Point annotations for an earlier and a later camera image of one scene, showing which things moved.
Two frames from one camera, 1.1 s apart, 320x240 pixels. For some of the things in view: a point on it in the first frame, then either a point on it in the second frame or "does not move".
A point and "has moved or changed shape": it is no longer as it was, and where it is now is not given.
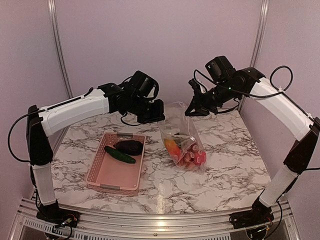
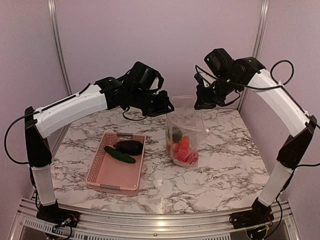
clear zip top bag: x=180 y=137 has moved or changed shape
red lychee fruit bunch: x=189 y=159 -> x=173 y=145
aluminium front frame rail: x=100 y=225 does not move
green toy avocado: x=180 y=141 -> x=176 y=134
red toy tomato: x=200 y=158 -> x=189 y=156
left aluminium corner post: x=53 y=21 does not move
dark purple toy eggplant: x=130 y=147 does not move
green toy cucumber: x=119 y=155 does not move
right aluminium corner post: x=264 y=14 does not move
